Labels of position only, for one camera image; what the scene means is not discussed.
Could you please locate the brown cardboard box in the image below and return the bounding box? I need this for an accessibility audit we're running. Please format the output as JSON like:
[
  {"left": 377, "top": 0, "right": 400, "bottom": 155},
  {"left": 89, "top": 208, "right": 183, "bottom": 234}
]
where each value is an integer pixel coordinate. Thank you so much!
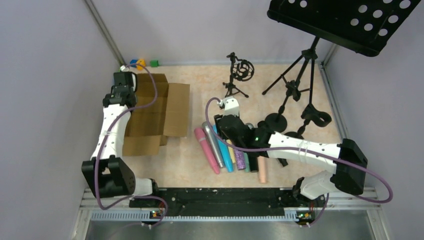
[{"left": 123, "top": 73, "right": 190, "bottom": 157}]

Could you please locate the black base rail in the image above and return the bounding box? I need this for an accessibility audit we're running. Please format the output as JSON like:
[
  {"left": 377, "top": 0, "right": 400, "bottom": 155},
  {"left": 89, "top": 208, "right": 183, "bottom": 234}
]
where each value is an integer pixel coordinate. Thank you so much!
[{"left": 129, "top": 187, "right": 325, "bottom": 217}]

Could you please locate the silver grey microphone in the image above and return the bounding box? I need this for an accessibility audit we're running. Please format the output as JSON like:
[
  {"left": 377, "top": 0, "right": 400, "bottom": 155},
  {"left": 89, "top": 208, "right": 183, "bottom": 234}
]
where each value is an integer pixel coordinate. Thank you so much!
[{"left": 202, "top": 121, "right": 225, "bottom": 169}]

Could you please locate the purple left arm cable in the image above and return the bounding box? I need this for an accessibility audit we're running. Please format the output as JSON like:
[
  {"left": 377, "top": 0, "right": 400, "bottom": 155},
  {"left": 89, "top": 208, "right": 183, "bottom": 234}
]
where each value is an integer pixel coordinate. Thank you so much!
[{"left": 94, "top": 64, "right": 159, "bottom": 211}]

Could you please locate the black round-base stand with clip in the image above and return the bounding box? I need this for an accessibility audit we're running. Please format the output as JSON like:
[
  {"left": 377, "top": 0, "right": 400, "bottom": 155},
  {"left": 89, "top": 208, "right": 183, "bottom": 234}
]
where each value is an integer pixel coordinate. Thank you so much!
[{"left": 264, "top": 80, "right": 301, "bottom": 133}]

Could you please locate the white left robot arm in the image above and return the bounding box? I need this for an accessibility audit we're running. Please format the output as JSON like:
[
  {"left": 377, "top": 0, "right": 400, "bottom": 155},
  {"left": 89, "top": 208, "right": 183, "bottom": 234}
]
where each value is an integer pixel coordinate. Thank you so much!
[{"left": 81, "top": 71, "right": 155, "bottom": 199}]

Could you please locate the beige pink microphone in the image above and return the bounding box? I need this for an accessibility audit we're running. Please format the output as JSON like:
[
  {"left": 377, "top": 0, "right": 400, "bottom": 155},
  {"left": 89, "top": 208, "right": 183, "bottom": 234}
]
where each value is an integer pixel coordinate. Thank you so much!
[{"left": 257, "top": 156, "right": 268, "bottom": 184}]

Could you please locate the purple glitter microphone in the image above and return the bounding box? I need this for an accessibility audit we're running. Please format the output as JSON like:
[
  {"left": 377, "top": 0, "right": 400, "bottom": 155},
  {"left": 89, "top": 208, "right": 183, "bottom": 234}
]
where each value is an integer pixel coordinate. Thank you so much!
[{"left": 234, "top": 149, "right": 246, "bottom": 170}]

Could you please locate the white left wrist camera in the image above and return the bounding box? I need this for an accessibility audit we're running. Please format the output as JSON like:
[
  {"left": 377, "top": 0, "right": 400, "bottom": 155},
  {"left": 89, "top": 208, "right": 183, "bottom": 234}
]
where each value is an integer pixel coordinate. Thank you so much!
[{"left": 117, "top": 65, "right": 138, "bottom": 92}]

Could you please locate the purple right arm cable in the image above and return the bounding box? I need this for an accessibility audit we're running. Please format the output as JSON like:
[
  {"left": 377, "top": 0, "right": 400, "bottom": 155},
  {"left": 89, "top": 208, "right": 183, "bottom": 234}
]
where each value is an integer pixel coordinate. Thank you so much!
[{"left": 204, "top": 97, "right": 395, "bottom": 204}]

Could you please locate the black microphone silver grille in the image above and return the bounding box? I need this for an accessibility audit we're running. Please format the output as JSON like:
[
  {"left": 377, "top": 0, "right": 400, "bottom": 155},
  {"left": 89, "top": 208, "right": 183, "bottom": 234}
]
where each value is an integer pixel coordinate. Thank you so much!
[{"left": 245, "top": 123, "right": 259, "bottom": 173}]

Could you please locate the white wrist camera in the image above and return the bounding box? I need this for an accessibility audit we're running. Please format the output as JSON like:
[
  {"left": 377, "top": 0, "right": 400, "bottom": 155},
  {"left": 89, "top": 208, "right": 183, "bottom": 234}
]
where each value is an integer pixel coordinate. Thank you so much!
[
  {"left": 218, "top": 96, "right": 240, "bottom": 118},
  {"left": 117, "top": 65, "right": 138, "bottom": 92}
]

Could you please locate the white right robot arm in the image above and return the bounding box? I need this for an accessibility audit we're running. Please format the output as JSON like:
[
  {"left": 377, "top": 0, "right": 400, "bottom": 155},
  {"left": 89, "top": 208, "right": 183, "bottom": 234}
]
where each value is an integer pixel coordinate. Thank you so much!
[{"left": 214, "top": 114, "right": 368, "bottom": 200}]

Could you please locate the black round-base stand with holder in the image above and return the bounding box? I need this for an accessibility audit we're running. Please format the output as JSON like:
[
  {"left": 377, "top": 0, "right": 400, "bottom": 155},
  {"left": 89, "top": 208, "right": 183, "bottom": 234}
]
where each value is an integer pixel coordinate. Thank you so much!
[{"left": 284, "top": 103, "right": 332, "bottom": 140}]

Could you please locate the mint green microphone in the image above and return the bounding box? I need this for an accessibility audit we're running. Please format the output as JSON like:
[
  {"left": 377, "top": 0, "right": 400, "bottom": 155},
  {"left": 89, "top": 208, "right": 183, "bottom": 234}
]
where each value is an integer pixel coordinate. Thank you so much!
[{"left": 243, "top": 152, "right": 251, "bottom": 173}]

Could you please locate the black shock mount tripod stand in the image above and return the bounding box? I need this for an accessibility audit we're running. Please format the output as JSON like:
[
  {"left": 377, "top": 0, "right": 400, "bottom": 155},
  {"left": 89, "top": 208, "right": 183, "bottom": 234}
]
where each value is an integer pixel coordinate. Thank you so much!
[{"left": 222, "top": 52, "right": 255, "bottom": 98}]

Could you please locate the cream yellow microphone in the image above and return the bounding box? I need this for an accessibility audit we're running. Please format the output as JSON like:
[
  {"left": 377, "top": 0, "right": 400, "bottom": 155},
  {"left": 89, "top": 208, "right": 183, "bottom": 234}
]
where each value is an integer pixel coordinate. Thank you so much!
[{"left": 225, "top": 139, "right": 236, "bottom": 165}]

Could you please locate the black music stand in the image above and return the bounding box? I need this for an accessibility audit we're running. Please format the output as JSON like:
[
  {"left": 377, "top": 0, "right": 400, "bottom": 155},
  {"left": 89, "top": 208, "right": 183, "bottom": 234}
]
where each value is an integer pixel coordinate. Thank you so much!
[{"left": 267, "top": 0, "right": 419, "bottom": 100}]

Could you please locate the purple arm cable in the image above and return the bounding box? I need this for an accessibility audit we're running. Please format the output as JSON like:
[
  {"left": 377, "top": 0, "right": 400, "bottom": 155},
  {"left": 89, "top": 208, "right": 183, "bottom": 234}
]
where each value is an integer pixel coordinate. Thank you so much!
[
  {"left": 94, "top": 64, "right": 159, "bottom": 211},
  {"left": 204, "top": 97, "right": 395, "bottom": 204}
]

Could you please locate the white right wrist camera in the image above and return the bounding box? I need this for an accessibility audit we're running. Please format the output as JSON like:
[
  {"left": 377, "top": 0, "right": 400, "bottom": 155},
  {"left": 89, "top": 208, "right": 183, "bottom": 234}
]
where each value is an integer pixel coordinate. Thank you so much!
[{"left": 218, "top": 96, "right": 240, "bottom": 118}]

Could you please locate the green toy block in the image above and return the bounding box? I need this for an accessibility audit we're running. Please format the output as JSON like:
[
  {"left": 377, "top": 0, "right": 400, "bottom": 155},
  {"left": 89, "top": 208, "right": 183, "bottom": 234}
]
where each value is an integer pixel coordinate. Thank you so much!
[{"left": 149, "top": 59, "right": 160, "bottom": 68}]

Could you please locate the teal blue microphone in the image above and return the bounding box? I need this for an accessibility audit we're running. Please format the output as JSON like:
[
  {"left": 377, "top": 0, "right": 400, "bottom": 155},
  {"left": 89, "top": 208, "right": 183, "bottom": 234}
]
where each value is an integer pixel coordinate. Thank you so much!
[{"left": 214, "top": 135, "right": 234, "bottom": 173}]

